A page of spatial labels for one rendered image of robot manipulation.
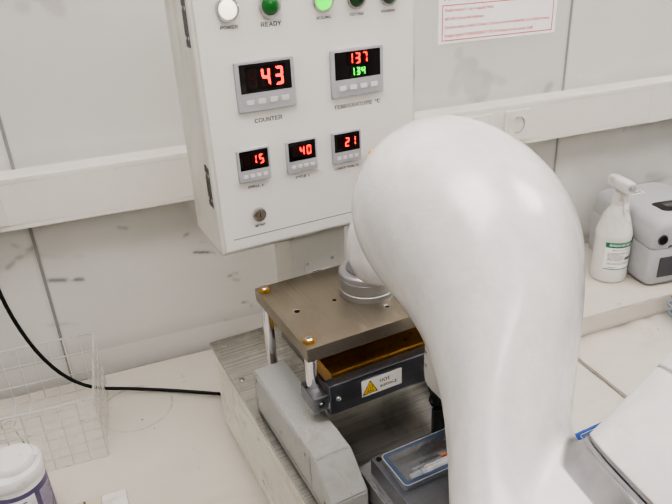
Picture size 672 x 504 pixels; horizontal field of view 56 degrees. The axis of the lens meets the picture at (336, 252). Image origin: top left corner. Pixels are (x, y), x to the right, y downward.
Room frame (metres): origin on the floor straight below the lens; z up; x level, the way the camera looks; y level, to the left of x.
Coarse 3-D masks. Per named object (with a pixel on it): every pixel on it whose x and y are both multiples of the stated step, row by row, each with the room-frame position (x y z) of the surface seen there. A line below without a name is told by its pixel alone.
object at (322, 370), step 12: (396, 336) 0.74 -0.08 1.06; (408, 336) 0.73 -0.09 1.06; (420, 336) 0.73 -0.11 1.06; (360, 348) 0.71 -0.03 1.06; (372, 348) 0.71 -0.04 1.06; (384, 348) 0.71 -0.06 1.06; (396, 348) 0.71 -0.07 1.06; (408, 348) 0.71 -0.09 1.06; (324, 360) 0.69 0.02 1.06; (336, 360) 0.69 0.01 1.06; (348, 360) 0.69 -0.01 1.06; (360, 360) 0.68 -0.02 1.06; (372, 360) 0.68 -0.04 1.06; (324, 372) 0.68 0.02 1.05; (336, 372) 0.66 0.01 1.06; (348, 372) 0.67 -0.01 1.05
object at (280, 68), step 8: (272, 64) 0.86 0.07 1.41; (280, 64) 0.87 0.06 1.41; (248, 72) 0.85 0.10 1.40; (256, 72) 0.85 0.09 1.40; (264, 72) 0.86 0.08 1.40; (272, 72) 0.86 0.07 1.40; (280, 72) 0.86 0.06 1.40; (248, 80) 0.85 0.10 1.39; (256, 80) 0.85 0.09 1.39; (264, 80) 0.85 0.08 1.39; (272, 80) 0.86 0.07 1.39; (280, 80) 0.86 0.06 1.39; (248, 88) 0.84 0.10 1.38; (256, 88) 0.85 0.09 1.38; (264, 88) 0.85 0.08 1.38
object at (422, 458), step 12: (444, 432) 0.60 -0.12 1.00; (408, 444) 0.58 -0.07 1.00; (420, 444) 0.58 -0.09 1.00; (432, 444) 0.58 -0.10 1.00; (444, 444) 0.58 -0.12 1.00; (384, 456) 0.57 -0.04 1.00; (396, 456) 0.57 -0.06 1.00; (408, 456) 0.56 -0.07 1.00; (420, 456) 0.56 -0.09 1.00; (432, 456) 0.56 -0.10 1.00; (444, 456) 0.56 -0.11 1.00; (396, 468) 0.55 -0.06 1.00; (408, 468) 0.55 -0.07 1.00; (420, 468) 0.54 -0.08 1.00; (432, 468) 0.54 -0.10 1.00; (444, 468) 0.54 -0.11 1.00; (408, 480) 0.53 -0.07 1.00
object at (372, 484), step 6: (360, 468) 0.59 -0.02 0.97; (366, 468) 0.58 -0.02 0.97; (366, 474) 0.57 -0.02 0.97; (366, 480) 0.57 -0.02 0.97; (372, 480) 0.56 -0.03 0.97; (372, 486) 0.56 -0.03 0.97; (378, 486) 0.55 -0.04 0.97; (372, 492) 0.55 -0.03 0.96; (378, 492) 0.55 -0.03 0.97; (384, 492) 0.55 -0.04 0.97; (372, 498) 0.55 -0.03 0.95; (378, 498) 0.54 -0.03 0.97; (384, 498) 0.54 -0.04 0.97; (390, 498) 0.54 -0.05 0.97
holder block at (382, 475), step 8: (376, 456) 0.58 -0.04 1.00; (376, 464) 0.56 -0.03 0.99; (376, 472) 0.56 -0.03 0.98; (384, 472) 0.55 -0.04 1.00; (384, 480) 0.55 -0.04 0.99; (392, 480) 0.54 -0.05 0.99; (440, 480) 0.53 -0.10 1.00; (448, 480) 0.53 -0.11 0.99; (384, 488) 0.55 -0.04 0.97; (392, 488) 0.53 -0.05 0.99; (400, 488) 0.53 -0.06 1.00; (416, 488) 0.53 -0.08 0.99; (424, 488) 0.52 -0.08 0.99; (432, 488) 0.52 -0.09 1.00; (440, 488) 0.52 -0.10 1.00; (448, 488) 0.52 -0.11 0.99; (392, 496) 0.53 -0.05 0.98; (400, 496) 0.52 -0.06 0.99; (408, 496) 0.51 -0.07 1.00; (416, 496) 0.51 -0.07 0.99; (424, 496) 0.51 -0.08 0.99; (432, 496) 0.51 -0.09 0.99; (440, 496) 0.51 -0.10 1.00; (448, 496) 0.51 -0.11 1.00
